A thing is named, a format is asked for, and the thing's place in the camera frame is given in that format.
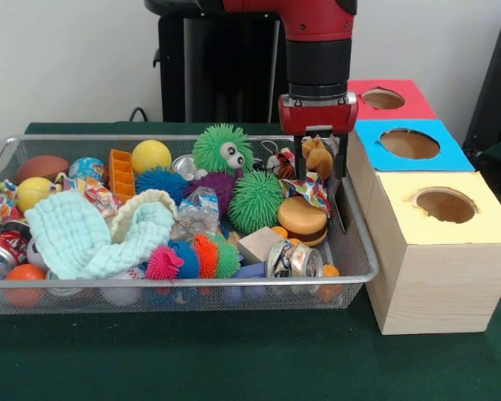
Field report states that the multicolour fuzzy caterpillar toy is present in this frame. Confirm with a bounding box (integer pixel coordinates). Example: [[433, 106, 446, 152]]
[[144, 231, 242, 282]]

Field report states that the yellow ball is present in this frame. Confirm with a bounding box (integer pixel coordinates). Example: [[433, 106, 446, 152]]
[[132, 140, 174, 175]]

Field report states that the green fuzzy toy with eyes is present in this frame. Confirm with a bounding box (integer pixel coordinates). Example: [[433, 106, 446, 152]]
[[191, 122, 255, 173]]

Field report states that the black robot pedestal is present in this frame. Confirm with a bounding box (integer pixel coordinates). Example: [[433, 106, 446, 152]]
[[144, 0, 293, 124]]

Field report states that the white multicolour dotted cloth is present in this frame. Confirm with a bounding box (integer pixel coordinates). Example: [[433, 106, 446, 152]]
[[278, 170, 333, 217]]

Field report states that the wooden box with three holes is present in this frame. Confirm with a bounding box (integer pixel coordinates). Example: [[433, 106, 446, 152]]
[[326, 78, 501, 336]]

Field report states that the black chair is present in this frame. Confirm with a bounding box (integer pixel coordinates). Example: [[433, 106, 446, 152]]
[[462, 7, 501, 168]]

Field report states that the foam burger toy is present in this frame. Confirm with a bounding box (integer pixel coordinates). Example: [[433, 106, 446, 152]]
[[276, 195, 330, 248]]

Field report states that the crushed drink can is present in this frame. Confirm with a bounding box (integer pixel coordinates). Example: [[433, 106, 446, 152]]
[[266, 238, 325, 293]]

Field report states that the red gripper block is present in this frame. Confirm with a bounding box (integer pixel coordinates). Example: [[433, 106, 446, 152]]
[[278, 92, 359, 180]]

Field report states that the small striped tiger keychain plush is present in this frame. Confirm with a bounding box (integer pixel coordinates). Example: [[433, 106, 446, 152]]
[[266, 150, 296, 179]]

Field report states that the green fuzzy ball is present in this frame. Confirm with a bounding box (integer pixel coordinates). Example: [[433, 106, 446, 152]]
[[228, 170, 286, 237]]

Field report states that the blue spiky ball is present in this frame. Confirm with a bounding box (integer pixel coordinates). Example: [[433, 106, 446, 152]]
[[135, 165, 192, 206]]

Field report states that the mint green cloth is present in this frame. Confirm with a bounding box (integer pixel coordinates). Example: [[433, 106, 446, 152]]
[[23, 190, 179, 281]]

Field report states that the silver wire mesh bin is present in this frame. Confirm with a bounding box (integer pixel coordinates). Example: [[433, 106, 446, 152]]
[[0, 134, 380, 317]]

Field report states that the brown plush animal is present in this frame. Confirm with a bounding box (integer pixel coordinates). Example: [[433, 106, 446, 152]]
[[301, 135, 334, 180]]

